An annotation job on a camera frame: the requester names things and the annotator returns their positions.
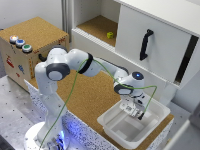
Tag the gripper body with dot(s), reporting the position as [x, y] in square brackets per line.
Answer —
[130, 105]

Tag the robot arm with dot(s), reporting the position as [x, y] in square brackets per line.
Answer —
[59, 65]

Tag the yellow block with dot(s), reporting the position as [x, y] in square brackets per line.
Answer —
[110, 34]

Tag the white plastic box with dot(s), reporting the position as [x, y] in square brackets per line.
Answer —
[130, 128]

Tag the white sliding door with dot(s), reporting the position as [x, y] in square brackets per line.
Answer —
[151, 43]

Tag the white cabinet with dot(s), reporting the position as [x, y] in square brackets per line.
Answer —
[156, 20]

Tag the green button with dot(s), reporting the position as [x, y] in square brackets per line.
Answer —
[26, 48]

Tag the wooden drawer box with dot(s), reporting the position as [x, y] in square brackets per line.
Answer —
[30, 36]

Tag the blue button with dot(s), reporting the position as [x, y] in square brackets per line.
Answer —
[20, 43]

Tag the red button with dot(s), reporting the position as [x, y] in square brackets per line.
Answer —
[13, 39]

